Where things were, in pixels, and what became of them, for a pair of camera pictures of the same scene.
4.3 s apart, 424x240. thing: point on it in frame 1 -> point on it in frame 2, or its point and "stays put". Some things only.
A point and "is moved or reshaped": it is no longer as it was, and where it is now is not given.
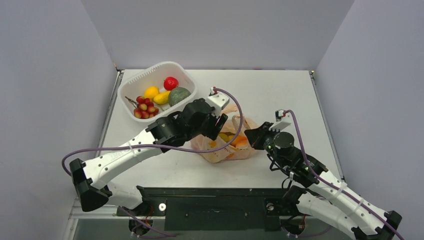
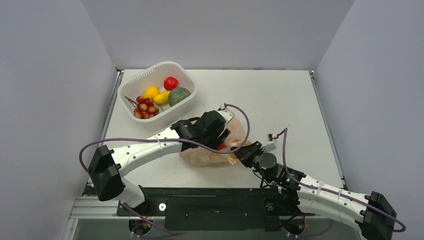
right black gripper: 265,135 -> 248,151
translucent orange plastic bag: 231,141 is moved or reshaped
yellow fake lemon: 150,92 stays put
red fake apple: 170,83 stays put
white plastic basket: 156,90 stays put
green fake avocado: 177,93 stays put
